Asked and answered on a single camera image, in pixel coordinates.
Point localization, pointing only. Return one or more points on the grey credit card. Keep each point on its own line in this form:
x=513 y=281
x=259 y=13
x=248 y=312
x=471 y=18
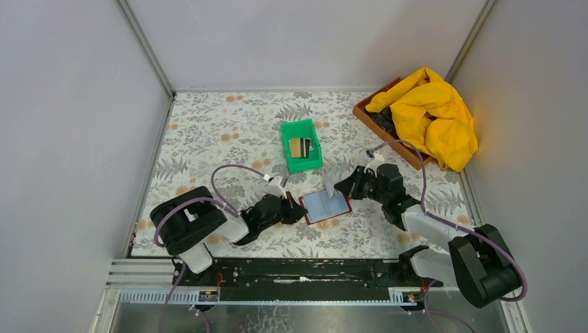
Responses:
x=330 y=180

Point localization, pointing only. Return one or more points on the yellow cloth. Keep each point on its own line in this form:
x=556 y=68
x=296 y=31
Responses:
x=429 y=113

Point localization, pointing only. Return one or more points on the red leather card holder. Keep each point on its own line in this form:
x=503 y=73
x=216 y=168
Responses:
x=326 y=209

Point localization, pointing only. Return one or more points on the dark items in tray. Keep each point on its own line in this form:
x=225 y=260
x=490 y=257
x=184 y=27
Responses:
x=383 y=119

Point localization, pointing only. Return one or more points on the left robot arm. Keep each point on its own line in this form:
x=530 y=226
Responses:
x=184 y=222

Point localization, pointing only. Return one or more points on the black VIP credit card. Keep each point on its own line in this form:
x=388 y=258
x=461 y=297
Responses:
x=305 y=147

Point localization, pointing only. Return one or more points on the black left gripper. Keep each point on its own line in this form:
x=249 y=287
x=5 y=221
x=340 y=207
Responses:
x=294 y=211

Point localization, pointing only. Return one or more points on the brown wooden tray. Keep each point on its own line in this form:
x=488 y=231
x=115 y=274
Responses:
x=386 y=133

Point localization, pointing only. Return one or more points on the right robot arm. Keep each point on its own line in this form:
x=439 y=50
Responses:
x=477 y=261

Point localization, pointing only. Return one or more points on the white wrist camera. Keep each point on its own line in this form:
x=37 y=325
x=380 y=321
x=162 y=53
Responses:
x=275 y=185
x=376 y=160

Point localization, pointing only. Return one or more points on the gold credit card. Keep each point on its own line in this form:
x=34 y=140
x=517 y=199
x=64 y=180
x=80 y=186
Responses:
x=295 y=147

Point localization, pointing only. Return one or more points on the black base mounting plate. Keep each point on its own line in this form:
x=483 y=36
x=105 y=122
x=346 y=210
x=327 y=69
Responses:
x=308 y=280

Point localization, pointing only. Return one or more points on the floral patterned table mat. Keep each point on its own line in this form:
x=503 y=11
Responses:
x=229 y=139

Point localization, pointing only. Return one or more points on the green plastic bin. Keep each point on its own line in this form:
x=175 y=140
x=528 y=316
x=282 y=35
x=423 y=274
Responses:
x=302 y=129

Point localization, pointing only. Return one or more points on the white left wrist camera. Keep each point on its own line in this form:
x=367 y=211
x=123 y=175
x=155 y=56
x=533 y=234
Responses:
x=275 y=185

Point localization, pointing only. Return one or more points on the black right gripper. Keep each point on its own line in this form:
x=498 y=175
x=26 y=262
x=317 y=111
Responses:
x=351 y=184

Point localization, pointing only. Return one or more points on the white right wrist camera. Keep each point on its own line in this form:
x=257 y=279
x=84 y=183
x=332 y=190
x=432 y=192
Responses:
x=376 y=160

